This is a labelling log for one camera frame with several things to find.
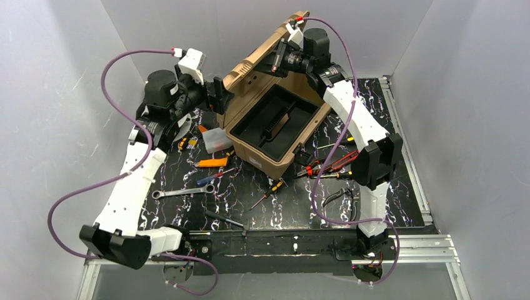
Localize black tool box tray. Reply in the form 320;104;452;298
230;84;320;162

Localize black handled pliers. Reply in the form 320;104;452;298
322;187;360;221

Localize silver combination wrench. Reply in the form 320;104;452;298
151;184;215;199

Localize red black utility knife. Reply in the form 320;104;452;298
323;150;359;174

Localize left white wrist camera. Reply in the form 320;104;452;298
172;47;206;85

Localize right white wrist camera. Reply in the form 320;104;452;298
286;17;304;49

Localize tan plastic tool box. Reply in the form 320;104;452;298
217;11;331;179

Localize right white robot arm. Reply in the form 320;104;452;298
271;25;403;253

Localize small black hammer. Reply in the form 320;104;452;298
204;210;250;238

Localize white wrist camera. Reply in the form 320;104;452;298
172;47;206;85
286;17;304;49

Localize white perforated round disc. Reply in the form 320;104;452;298
174;114;193;141

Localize clear plastic parts box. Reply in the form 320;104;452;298
202;127;233;154

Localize small black yellow screwdriver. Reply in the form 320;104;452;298
250;178;284;210

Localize blue red screwdriver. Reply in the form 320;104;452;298
196;167;236;187

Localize yellow hex key set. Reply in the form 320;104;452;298
186;136;199;149

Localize long black yellow screwdriver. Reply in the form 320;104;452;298
320;171;353;180

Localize red needle nose pliers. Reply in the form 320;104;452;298
291;159;324;179

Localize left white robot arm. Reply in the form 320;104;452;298
79;70;234;269

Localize orange utility knife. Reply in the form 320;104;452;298
194;157;229;168

